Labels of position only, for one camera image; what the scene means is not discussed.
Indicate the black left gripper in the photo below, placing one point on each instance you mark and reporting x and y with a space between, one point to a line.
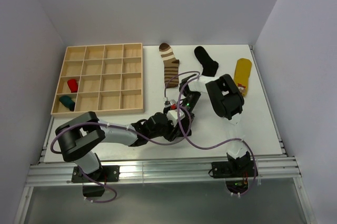
172 133

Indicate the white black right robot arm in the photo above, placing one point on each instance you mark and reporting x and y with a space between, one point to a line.
227 102

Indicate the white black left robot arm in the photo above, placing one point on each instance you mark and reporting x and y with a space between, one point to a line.
78 137

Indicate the brown striped sock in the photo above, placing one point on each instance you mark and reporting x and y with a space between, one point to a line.
171 65

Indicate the black sock with white stripes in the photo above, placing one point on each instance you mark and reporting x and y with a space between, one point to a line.
209 65

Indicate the yellow sock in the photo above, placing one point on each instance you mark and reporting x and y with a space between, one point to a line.
242 74

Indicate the wooden compartment tray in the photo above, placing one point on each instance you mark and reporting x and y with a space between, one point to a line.
109 77

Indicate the red rolled sock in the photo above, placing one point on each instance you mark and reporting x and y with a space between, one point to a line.
72 85

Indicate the green rolled sock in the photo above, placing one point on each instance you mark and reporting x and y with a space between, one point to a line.
67 102

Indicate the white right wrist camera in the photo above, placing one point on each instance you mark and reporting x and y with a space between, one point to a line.
170 109

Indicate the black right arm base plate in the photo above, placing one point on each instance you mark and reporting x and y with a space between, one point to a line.
223 170

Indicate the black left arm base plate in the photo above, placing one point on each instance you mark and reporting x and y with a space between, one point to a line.
107 173

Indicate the aluminium frame rail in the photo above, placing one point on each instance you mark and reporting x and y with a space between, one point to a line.
159 171

